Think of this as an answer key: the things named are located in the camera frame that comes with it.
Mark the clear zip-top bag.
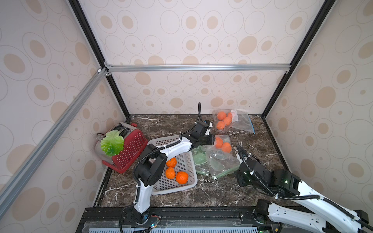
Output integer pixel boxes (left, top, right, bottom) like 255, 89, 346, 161
212, 109, 255, 134

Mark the orange taken out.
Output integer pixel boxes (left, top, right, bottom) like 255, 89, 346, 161
221, 142, 232, 153
165, 167, 176, 180
176, 171, 189, 184
215, 137, 223, 149

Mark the green-edged zip-top bag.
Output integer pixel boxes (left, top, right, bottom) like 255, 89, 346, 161
206, 135, 240, 180

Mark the green zip-top bag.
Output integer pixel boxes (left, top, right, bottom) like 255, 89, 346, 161
191, 146, 210, 176

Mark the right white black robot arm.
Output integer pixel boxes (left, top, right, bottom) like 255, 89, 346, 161
235, 145, 373, 233

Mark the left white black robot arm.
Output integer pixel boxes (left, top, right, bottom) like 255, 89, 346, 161
122, 103, 215, 224

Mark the white perforated plastic basket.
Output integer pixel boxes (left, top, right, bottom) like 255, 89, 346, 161
148, 135, 197, 196

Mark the red dotted toaster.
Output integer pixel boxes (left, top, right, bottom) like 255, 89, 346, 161
94, 122, 148, 174

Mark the green plastic leaf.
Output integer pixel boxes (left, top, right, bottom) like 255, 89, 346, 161
100, 130, 125, 156

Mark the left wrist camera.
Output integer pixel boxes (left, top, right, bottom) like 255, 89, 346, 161
205, 122, 213, 136

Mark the horizontal aluminium rail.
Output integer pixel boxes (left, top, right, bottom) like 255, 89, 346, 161
99, 64, 291, 73

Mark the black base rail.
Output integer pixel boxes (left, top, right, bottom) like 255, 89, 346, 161
75, 205, 327, 233

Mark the diagonal aluminium rail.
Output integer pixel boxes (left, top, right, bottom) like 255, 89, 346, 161
1, 68, 108, 217

